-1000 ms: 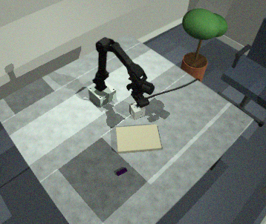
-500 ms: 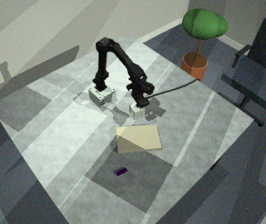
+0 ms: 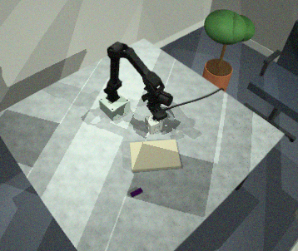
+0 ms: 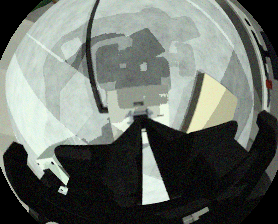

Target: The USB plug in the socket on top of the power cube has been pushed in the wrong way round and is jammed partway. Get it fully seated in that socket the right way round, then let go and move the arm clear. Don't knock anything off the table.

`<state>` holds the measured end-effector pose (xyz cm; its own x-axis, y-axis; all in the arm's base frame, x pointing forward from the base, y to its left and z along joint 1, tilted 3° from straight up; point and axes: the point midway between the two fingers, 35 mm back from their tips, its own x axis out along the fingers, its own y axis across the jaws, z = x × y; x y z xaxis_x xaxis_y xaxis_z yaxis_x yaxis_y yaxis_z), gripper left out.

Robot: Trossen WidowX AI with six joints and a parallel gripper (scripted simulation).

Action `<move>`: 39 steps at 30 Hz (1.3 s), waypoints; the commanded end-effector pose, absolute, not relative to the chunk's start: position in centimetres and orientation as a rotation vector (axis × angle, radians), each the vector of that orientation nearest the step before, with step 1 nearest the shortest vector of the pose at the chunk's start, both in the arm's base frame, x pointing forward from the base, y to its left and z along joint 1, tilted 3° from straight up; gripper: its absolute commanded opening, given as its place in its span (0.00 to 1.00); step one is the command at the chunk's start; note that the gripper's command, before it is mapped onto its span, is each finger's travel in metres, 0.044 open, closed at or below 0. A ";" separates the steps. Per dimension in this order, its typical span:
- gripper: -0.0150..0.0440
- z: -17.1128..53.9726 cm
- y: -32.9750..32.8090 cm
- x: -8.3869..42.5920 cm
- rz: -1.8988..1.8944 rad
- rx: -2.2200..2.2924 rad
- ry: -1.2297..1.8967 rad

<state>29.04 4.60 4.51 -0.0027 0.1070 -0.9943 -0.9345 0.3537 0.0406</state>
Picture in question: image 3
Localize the small purple block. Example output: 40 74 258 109
130 188 142 197

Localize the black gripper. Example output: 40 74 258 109
142 94 167 121

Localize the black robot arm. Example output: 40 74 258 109
103 42 173 106

